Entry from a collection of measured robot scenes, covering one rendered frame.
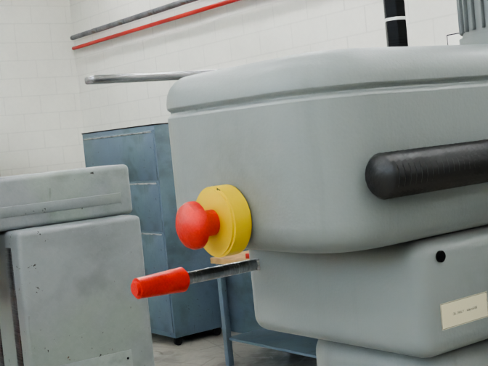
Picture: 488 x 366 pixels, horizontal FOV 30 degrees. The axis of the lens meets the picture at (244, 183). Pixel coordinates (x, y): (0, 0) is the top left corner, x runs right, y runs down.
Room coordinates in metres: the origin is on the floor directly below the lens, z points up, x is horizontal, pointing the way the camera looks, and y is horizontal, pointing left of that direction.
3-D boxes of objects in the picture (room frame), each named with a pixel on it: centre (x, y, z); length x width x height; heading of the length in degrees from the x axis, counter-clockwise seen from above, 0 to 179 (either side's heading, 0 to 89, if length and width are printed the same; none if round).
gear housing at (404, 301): (0.93, -0.20, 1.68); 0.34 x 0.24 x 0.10; 126
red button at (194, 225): (0.75, 0.04, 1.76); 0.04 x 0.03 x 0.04; 36
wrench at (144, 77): (0.90, 0.03, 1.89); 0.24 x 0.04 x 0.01; 126
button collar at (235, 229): (0.77, 0.02, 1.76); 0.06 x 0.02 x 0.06; 36
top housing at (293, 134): (0.91, -0.18, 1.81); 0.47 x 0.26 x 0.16; 126
